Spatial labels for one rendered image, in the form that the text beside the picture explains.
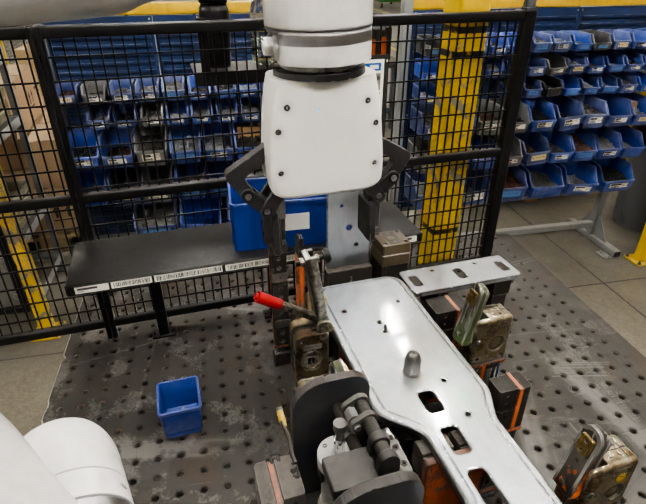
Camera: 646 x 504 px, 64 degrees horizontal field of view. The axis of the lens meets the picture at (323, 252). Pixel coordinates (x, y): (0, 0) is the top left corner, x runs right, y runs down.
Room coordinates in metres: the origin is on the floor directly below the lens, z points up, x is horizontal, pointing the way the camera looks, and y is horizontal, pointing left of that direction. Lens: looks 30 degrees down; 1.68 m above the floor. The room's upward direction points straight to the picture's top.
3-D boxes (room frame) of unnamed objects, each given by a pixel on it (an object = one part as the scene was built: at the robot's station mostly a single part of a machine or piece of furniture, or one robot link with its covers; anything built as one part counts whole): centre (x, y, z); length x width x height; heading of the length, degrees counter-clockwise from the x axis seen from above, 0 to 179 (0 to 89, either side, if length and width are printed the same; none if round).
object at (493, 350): (0.85, -0.34, 0.87); 0.12 x 0.09 x 0.35; 107
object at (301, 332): (0.80, 0.03, 0.88); 0.07 x 0.06 x 0.35; 107
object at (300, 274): (0.89, 0.05, 0.95); 0.03 x 0.01 x 0.50; 17
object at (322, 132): (0.43, 0.00, 1.56); 0.10 x 0.07 x 0.11; 106
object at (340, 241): (1.10, -0.06, 1.17); 0.12 x 0.01 x 0.34; 107
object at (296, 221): (1.23, 0.09, 1.09); 0.30 x 0.17 x 0.13; 101
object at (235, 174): (0.42, 0.05, 1.52); 0.08 x 0.01 x 0.06; 106
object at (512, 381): (0.71, -0.35, 0.84); 0.11 x 0.08 x 0.29; 107
